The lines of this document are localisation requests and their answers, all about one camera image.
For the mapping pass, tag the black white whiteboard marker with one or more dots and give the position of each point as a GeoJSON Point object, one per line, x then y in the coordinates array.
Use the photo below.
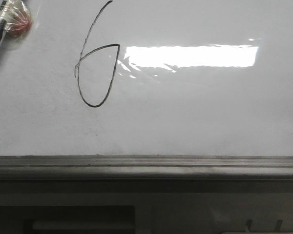
{"type": "Point", "coordinates": [15, 19]}

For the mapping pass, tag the white whiteboard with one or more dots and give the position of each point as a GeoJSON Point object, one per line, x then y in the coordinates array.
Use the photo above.
{"type": "Point", "coordinates": [149, 89]}

